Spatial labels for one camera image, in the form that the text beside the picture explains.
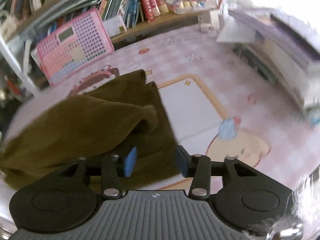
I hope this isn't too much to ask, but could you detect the dark olive brown garment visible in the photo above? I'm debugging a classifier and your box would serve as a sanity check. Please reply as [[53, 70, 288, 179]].
[[1, 70, 178, 190]]

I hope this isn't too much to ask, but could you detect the stack of books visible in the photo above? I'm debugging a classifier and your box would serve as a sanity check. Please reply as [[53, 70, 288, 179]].
[[217, 8, 319, 110]]

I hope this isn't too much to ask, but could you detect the red thick dictionary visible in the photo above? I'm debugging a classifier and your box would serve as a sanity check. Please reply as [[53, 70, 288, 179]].
[[140, 0, 161, 22]]

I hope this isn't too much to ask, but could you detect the pink checkered desk mat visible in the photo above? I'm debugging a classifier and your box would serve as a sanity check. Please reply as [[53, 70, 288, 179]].
[[0, 22, 320, 228]]

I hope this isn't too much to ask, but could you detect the white wooden bookshelf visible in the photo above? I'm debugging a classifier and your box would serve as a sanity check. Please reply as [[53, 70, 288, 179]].
[[1, 0, 223, 97]]

